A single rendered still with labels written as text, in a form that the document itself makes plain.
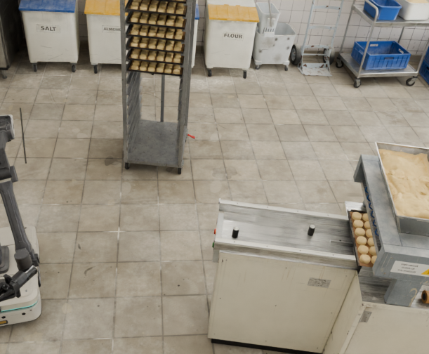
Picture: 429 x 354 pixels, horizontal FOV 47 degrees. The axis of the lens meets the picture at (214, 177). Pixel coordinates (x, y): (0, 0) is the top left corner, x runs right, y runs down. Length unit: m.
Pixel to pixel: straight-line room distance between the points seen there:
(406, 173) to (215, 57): 3.54
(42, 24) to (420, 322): 4.47
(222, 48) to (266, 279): 3.51
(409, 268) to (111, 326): 1.81
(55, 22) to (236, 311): 3.74
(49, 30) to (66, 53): 0.29
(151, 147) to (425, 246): 2.64
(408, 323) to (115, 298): 1.78
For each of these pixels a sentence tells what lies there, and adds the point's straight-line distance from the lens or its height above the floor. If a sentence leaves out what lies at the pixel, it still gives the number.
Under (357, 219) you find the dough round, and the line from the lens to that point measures 2.77.
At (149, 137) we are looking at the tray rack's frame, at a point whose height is 0.15.
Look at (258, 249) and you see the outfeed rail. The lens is 2.48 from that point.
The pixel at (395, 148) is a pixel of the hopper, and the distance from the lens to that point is 2.68.
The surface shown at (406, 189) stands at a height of 1.28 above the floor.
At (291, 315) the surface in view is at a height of 0.41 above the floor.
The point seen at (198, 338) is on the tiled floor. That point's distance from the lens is 3.19.
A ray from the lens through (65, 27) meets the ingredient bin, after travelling 5.58.
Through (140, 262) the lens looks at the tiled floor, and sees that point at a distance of 3.55.
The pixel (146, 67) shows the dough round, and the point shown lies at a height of 0.97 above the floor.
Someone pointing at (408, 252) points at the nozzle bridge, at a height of 1.18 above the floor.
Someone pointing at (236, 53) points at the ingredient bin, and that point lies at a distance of 5.70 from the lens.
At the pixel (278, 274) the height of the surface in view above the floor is 0.73.
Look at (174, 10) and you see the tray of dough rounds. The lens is 3.63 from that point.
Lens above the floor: 2.67
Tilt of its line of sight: 39 degrees down
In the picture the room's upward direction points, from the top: 7 degrees clockwise
